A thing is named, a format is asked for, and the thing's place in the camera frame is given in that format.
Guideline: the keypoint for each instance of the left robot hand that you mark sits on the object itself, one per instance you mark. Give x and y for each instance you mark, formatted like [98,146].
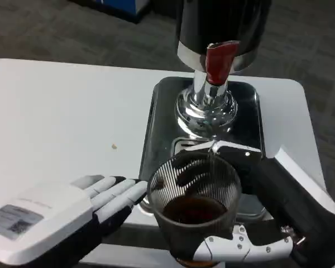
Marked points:
[58,212]

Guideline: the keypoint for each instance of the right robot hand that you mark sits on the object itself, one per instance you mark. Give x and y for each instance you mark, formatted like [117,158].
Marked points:
[290,195]

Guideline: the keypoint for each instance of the clear ribbed glass cup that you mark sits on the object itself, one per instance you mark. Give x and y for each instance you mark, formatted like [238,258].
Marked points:
[162,203]

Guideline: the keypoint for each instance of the small brown crumb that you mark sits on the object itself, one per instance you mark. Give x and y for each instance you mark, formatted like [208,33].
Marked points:
[114,146]

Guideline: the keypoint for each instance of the steel drip grate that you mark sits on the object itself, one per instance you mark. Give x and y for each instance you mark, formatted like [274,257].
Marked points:
[181,145]

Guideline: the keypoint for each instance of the steel tray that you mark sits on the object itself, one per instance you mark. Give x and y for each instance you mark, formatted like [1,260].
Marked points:
[162,125]

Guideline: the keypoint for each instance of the black chrome drink dispenser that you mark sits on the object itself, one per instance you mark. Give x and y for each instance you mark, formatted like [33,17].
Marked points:
[212,19]

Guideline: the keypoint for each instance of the blue white cabinet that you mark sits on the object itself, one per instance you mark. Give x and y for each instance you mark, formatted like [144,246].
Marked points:
[123,7]

